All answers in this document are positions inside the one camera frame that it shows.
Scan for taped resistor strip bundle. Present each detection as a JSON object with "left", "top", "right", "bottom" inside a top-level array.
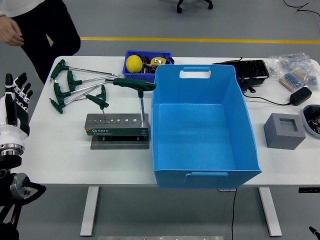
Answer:
[{"left": 279, "top": 69, "right": 309, "bottom": 92}]

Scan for black table control panel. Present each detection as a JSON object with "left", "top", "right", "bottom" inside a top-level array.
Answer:
[{"left": 298, "top": 186, "right": 320, "bottom": 194}]

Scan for black strap loop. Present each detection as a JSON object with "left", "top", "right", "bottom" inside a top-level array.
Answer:
[{"left": 240, "top": 77, "right": 257, "bottom": 94}]

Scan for small dark blue parts bin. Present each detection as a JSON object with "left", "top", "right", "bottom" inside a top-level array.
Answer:
[{"left": 122, "top": 50, "right": 173, "bottom": 80}]

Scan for grey oval dish with parts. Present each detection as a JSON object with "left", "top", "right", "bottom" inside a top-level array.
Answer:
[{"left": 301, "top": 104, "right": 320, "bottom": 139}]

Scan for black office chair base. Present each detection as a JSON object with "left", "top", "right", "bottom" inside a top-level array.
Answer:
[{"left": 176, "top": 0, "right": 214, "bottom": 14}]

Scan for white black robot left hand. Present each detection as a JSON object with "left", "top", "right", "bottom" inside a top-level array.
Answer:
[{"left": 0, "top": 72, "right": 34, "bottom": 146}]

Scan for person's right hand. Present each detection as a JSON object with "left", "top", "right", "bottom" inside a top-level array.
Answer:
[{"left": 0, "top": 16, "right": 25, "bottom": 47}]

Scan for black floor cable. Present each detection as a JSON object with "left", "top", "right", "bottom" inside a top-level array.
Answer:
[{"left": 283, "top": 0, "right": 320, "bottom": 16}]

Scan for green steel hex key stand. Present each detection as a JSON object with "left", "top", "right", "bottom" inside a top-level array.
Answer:
[{"left": 84, "top": 113, "right": 151, "bottom": 150}]

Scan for clear plastic bags with parts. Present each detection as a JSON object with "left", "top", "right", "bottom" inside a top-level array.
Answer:
[{"left": 268, "top": 52, "right": 320, "bottom": 91}]

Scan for black power adapter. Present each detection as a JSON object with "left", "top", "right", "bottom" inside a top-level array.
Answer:
[{"left": 289, "top": 86, "right": 313, "bottom": 106}]

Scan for grey foam block with recess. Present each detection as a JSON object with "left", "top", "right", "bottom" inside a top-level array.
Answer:
[{"left": 263, "top": 112, "right": 307, "bottom": 151}]

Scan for black adapter cable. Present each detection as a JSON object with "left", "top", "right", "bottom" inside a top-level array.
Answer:
[{"left": 242, "top": 92, "right": 292, "bottom": 106}]

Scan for small green T-handle hex key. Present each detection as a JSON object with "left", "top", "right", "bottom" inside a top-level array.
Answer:
[{"left": 85, "top": 94, "right": 110, "bottom": 122}]

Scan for large light blue plastic box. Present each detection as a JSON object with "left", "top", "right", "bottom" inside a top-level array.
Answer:
[{"left": 151, "top": 64, "right": 263, "bottom": 189}]

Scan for black hanging power cable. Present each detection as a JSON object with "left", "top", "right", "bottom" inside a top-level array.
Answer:
[{"left": 231, "top": 188, "right": 238, "bottom": 240}]

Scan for black plastic tray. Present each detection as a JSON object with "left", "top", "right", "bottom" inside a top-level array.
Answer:
[{"left": 212, "top": 59, "right": 270, "bottom": 87}]

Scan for person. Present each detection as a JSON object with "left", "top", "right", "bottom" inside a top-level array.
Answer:
[{"left": 0, "top": 0, "right": 82, "bottom": 85}]

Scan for yellow ball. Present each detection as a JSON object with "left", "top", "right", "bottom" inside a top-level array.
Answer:
[{"left": 125, "top": 54, "right": 144, "bottom": 74}]

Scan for white table leg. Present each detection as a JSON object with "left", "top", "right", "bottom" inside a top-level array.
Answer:
[
  {"left": 79, "top": 186, "right": 100, "bottom": 238},
  {"left": 258, "top": 186, "right": 283, "bottom": 238}
]

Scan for yellow tape measure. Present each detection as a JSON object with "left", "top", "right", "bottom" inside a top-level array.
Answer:
[{"left": 150, "top": 56, "right": 168, "bottom": 66}]

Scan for large green T-handle hex key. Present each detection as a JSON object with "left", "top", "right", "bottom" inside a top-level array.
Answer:
[{"left": 104, "top": 77, "right": 158, "bottom": 124}]

